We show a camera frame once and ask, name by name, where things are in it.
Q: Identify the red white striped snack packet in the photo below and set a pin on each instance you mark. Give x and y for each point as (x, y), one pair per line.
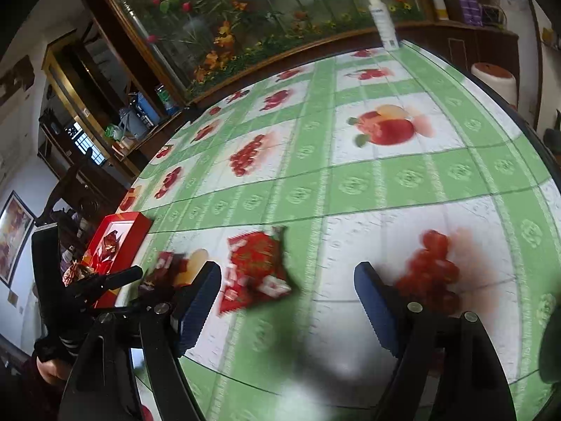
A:
(168, 267)

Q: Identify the red gift box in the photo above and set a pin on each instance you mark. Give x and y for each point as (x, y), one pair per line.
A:
(116, 239)

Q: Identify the purple bottle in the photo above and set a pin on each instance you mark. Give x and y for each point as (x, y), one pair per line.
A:
(474, 8)
(463, 8)

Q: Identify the person's left hand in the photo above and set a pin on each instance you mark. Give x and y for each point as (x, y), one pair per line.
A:
(52, 370)

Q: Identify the framed wall picture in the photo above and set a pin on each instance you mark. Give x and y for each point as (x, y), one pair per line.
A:
(15, 237)

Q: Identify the glass tank with flowers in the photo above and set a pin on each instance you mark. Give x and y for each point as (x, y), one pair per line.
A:
(263, 17)

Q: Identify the green plastic bottle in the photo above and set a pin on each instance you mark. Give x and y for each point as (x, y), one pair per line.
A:
(165, 98)

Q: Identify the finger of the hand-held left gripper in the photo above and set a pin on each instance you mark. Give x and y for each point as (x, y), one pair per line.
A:
(109, 280)

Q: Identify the fruit print green tablecloth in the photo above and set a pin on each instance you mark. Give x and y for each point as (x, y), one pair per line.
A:
(394, 193)

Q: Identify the white stool red seat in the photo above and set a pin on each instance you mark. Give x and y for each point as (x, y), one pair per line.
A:
(494, 81)

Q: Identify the white spray bottle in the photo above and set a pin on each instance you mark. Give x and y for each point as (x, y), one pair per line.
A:
(385, 22)

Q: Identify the wooden cabinet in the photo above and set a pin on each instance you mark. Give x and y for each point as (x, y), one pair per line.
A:
(477, 44)

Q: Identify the red snack packet white squares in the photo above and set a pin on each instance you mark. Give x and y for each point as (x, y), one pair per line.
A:
(254, 267)

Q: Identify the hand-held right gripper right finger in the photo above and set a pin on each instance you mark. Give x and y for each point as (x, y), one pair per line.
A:
(376, 311)

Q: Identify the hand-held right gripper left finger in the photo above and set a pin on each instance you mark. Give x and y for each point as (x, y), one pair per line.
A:
(198, 307)

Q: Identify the person's left forearm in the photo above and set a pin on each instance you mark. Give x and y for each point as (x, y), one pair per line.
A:
(37, 397)

